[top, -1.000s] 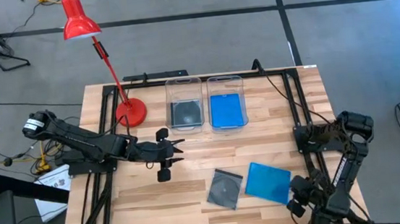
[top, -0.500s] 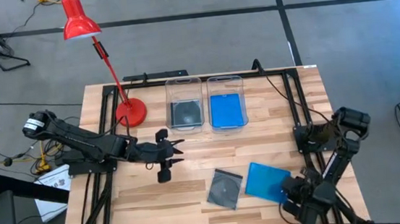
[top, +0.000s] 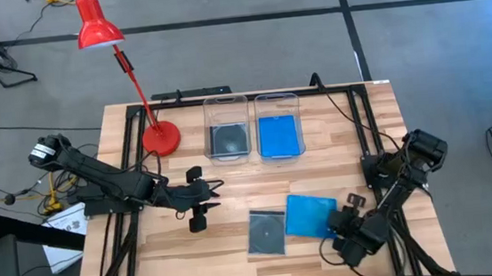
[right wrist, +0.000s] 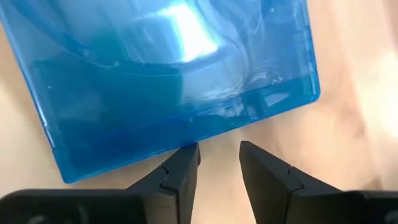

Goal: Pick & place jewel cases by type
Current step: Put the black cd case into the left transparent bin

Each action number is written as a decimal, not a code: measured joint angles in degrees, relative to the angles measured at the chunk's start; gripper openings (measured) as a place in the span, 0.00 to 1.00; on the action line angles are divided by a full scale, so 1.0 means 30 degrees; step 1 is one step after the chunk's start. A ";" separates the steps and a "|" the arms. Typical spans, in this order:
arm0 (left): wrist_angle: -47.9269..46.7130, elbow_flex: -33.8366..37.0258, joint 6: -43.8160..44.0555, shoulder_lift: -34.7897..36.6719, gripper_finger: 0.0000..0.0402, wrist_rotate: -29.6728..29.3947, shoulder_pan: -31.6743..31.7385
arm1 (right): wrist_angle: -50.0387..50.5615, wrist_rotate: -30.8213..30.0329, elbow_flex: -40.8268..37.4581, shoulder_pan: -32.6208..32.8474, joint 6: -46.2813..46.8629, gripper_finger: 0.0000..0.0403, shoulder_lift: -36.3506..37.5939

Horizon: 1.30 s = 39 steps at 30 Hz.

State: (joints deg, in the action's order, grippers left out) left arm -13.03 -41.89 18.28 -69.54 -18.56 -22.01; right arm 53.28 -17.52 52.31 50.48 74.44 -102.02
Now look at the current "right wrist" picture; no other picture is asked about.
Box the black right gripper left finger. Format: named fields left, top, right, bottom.
left=126, top=142, right=201, bottom=224

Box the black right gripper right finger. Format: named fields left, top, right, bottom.
left=238, top=140, right=354, bottom=224

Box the blue plastic disc case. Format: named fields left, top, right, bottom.
left=0, top=0, right=321, bottom=184

